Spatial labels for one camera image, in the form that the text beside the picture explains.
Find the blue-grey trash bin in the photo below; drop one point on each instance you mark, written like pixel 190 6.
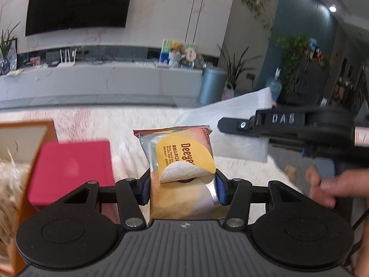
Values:
pixel 212 88

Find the yellow wet wipes packet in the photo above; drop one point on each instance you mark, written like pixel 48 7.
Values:
pixel 184 155

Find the small teddy bear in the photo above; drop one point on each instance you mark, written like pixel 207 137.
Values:
pixel 176 53

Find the blue water jug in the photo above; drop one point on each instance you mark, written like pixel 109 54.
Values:
pixel 274 88

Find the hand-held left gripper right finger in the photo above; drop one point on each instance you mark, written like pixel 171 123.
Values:
pixel 221 190

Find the white router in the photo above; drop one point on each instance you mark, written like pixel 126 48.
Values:
pixel 66 63

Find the white marble tv cabinet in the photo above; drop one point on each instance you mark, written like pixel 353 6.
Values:
pixel 115 80

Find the small pink photo frame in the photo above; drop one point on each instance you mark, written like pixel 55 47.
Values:
pixel 35 61

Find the person's right hand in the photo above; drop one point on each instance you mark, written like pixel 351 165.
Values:
pixel 346 184

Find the hanging vine plant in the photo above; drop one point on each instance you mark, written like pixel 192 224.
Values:
pixel 256 8

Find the long-leaf potted plant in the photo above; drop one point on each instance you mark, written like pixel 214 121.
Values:
pixel 237 69

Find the orange storage box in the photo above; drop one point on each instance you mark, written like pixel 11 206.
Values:
pixel 26 236

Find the leafy green shelf plant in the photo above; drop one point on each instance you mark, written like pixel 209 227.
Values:
pixel 294 60

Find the red card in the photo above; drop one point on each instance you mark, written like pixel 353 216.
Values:
pixel 69 170

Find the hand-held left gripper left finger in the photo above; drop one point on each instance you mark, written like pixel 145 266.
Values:
pixel 145 190

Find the dark cabinet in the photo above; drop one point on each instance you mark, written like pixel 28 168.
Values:
pixel 340 86

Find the plush toys and books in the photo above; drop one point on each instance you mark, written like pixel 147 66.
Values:
pixel 165 44

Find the person's right forearm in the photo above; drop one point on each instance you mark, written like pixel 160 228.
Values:
pixel 361 254

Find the green plant in glass vase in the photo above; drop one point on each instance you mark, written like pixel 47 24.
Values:
pixel 5 52

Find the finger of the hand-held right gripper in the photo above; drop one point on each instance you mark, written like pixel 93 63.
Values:
pixel 239 125

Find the beige cloth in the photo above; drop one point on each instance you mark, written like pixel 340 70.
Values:
pixel 8 196

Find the black wall television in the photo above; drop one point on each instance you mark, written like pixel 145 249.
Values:
pixel 77 3

